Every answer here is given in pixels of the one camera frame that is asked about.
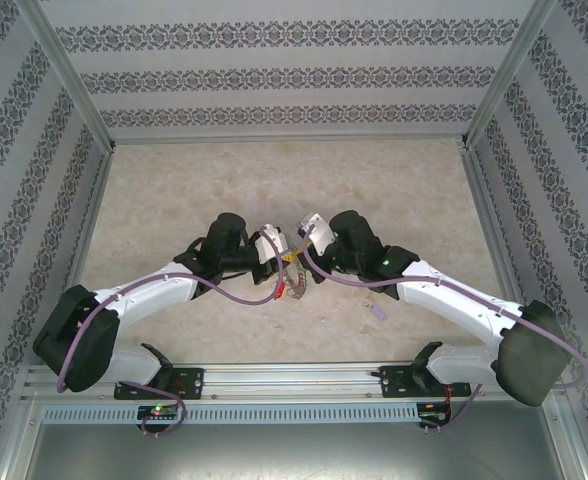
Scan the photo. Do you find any small circuit board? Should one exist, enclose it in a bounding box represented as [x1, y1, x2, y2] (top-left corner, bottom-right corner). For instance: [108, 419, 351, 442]
[420, 402, 453, 424]
[137, 404, 181, 421]

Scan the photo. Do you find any grey metal sheet panel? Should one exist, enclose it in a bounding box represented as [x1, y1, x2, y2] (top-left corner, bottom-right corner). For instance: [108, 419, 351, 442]
[23, 423, 568, 480]

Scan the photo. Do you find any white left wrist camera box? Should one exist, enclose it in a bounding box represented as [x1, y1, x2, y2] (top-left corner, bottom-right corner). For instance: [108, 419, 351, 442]
[252, 223, 290, 265]

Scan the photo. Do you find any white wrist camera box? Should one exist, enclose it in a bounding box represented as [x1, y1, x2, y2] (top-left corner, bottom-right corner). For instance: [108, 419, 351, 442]
[297, 211, 336, 257]
[252, 223, 290, 265]

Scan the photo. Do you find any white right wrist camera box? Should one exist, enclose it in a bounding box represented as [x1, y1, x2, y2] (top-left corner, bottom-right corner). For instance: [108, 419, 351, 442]
[297, 211, 336, 257]

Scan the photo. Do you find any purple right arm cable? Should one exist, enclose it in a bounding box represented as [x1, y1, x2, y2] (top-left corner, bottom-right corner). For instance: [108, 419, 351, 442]
[301, 224, 588, 434]

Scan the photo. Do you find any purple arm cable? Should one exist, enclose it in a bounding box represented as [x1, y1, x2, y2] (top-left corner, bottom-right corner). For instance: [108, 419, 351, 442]
[56, 225, 286, 434]
[301, 224, 588, 434]

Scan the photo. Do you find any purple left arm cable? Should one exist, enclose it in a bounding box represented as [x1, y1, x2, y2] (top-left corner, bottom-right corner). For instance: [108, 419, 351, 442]
[56, 225, 286, 434]

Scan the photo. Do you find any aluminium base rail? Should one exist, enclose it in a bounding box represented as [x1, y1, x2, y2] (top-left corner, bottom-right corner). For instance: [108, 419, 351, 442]
[23, 363, 565, 401]

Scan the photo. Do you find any aluminium frame side rail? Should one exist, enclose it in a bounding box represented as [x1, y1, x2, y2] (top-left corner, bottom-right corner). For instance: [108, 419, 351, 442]
[461, 144, 530, 321]
[48, 144, 116, 369]

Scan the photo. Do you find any slotted grey cable duct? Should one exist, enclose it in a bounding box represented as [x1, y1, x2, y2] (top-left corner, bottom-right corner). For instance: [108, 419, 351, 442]
[41, 403, 420, 426]

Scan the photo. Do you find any aluminium frame post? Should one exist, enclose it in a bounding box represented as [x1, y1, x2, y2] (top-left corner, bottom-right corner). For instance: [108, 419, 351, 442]
[462, 0, 559, 150]
[16, 0, 115, 150]

